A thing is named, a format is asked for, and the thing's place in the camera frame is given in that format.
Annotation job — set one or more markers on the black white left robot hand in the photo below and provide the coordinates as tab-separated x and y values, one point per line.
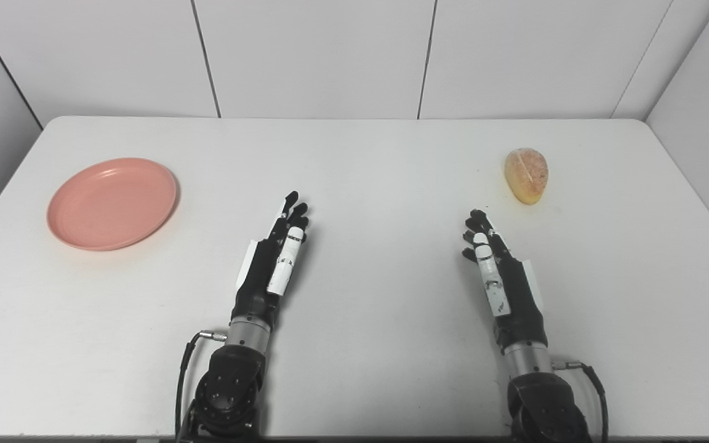
259	277

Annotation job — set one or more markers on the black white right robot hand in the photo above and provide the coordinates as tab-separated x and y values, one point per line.
520	301

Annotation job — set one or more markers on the yellow-orange fruit piece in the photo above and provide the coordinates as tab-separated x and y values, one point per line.
527	175

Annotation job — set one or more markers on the pink round plate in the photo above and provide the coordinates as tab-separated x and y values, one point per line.
111	203

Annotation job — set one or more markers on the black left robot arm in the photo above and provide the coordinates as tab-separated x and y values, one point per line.
231	381

